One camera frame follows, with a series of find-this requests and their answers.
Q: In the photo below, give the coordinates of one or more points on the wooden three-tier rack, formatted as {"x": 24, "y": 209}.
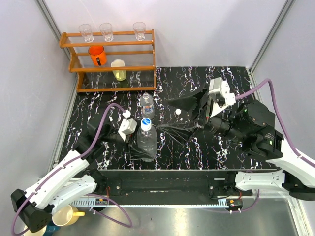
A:
{"x": 139, "y": 58}

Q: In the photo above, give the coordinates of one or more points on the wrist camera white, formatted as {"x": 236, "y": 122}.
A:
{"x": 220, "y": 96}
{"x": 127, "y": 127}

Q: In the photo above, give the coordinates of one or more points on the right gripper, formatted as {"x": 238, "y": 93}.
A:
{"x": 179, "y": 131}

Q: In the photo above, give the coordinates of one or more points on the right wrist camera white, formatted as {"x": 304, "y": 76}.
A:
{"x": 220, "y": 96}

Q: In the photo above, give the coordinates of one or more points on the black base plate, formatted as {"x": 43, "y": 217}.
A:
{"x": 169, "y": 187}

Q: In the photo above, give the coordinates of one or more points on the labelled clear plastic bottle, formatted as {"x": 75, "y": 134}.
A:
{"x": 147, "y": 106}

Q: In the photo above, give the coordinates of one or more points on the pale yellow cup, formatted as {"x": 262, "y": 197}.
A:
{"x": 120, "y": 75}

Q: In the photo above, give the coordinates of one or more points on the left drinking glass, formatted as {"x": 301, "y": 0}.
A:
{"x": 86, "y": 32}

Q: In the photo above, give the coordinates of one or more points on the yellow mug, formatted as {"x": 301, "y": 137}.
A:
{"x": 66, "y": 216}

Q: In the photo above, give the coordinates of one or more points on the middle drinking glass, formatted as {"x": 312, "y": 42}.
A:
{"x": 107, "y": 32}

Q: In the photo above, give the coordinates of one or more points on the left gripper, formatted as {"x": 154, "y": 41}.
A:
{"x": 137, "y": 152}

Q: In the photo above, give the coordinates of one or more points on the right drinking glass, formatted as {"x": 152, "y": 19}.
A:
{"x": 139, "y": 29}

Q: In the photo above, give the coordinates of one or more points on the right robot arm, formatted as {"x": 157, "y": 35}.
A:
{"x": 253, "y": 127}

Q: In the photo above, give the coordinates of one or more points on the dark blue mug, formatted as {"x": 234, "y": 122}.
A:
{"x": 48, "y": 230}

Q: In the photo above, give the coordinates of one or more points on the orange mug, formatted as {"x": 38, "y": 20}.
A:
{"x": 97, "y": 55}

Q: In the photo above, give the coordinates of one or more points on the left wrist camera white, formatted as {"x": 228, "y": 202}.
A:
{"x": 127, "y": 127}

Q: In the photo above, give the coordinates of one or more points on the drinking glass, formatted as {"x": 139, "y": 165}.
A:
{"x": 86, "y": 32}
{"x": 107, "y": 32}
{"x": 139, "y": 29}

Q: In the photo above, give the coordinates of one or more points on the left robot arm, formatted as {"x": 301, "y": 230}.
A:
{"x": 36, "y": 205}

